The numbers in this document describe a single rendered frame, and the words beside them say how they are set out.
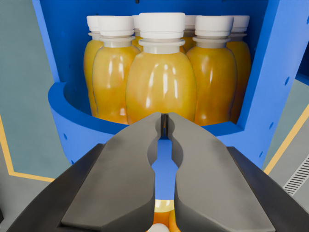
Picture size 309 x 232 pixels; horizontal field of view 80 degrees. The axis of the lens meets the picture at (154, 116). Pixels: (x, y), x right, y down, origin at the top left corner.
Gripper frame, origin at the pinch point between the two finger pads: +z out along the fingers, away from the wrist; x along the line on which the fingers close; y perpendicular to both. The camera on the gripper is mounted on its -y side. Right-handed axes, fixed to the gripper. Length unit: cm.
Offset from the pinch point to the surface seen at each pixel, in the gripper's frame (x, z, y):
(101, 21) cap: -6.6, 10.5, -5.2
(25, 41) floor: -96, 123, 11
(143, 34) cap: -1.8, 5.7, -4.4
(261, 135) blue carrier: 8.2, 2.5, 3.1
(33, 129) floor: -115, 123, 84
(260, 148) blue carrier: 8.9, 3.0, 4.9
